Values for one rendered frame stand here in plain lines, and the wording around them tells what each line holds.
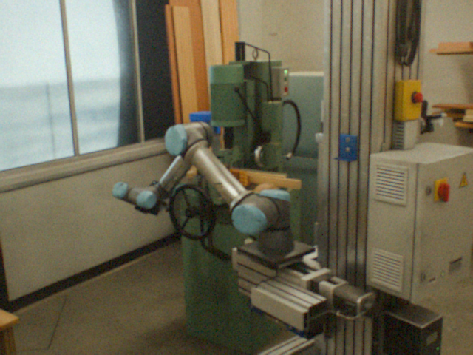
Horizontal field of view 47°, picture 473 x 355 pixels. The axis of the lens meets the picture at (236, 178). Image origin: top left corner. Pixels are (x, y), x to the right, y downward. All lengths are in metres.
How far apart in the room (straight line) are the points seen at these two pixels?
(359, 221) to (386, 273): 0.21
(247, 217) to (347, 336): 0.63
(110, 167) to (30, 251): 0.81
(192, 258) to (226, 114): 0.81
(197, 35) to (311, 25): 1.17
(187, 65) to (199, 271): 1.88
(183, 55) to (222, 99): 1.57
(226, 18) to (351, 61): 2.91
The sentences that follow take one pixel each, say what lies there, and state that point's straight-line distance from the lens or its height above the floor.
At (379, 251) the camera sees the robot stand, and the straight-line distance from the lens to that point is 1.91.
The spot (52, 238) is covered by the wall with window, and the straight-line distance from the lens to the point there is 3.77.
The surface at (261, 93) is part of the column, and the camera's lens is 2.94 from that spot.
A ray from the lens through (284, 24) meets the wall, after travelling 5.29.
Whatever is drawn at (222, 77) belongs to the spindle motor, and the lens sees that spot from 2.75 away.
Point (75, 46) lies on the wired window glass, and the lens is 3.87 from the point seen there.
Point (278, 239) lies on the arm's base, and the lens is 2.08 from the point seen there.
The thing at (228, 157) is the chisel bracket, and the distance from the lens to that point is 2.83.
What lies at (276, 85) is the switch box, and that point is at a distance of 2.99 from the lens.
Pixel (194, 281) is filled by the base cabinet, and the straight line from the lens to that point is 3.04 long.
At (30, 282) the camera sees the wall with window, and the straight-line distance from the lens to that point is 3.76.
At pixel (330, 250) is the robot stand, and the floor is 0.82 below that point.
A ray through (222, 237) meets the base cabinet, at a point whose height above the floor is 0.63.
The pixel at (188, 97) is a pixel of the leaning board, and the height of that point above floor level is 1.22.
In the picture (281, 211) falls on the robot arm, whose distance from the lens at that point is 2.04.
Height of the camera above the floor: 1.58
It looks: 13 degrees down
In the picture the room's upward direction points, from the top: 2 degrees counter-clockwise
